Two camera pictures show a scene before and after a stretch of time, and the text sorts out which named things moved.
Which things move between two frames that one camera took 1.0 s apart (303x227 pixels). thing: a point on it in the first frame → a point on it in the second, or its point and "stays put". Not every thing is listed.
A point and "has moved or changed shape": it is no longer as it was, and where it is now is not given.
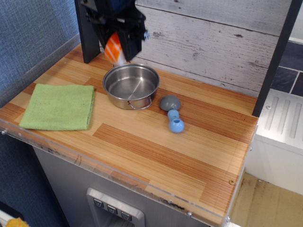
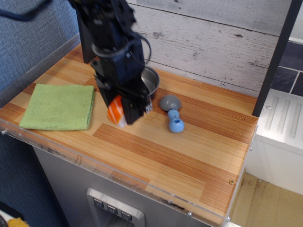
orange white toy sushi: [114, 50] has moved or changed shape
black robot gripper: [106, 15] → [118, 65]
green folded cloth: [57, 107] stays put
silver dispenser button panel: [107, 211] stays put
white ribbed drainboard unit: [276, 155] stays put
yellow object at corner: [17, 222] stays put
